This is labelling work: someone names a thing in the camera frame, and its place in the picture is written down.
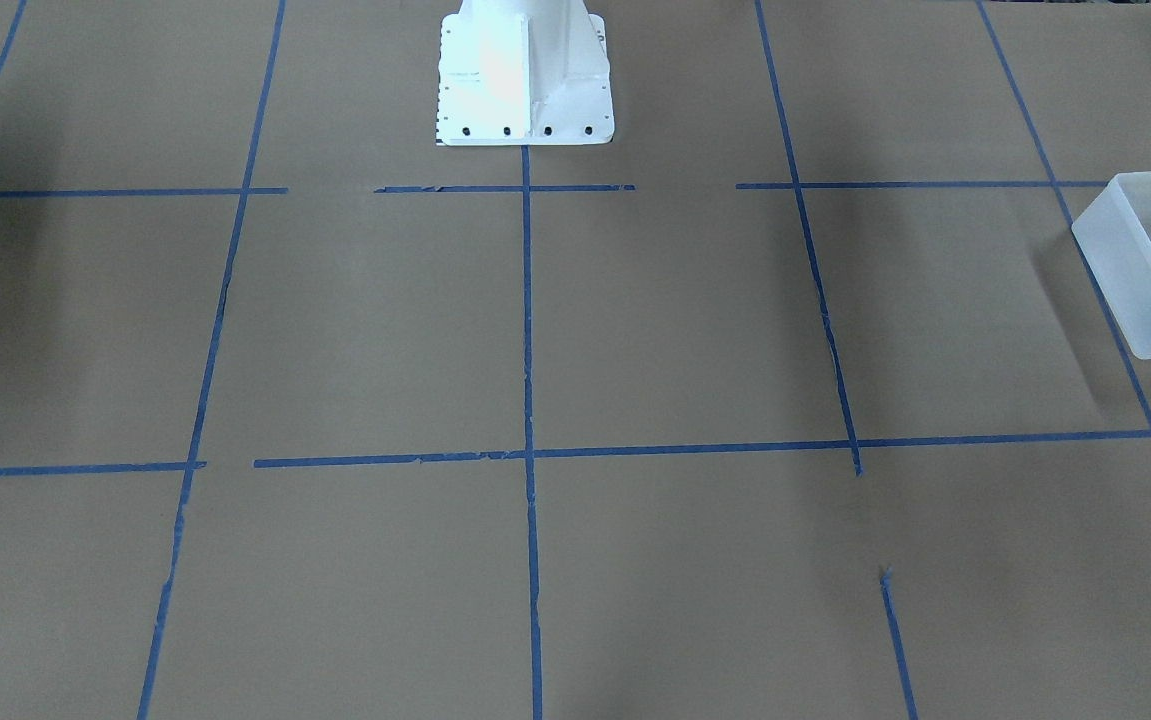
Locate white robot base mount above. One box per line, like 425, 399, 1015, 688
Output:
435, 1, 616, 147

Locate translucent plastic storage box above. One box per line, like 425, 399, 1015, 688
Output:
1072, 170, 1151, 359

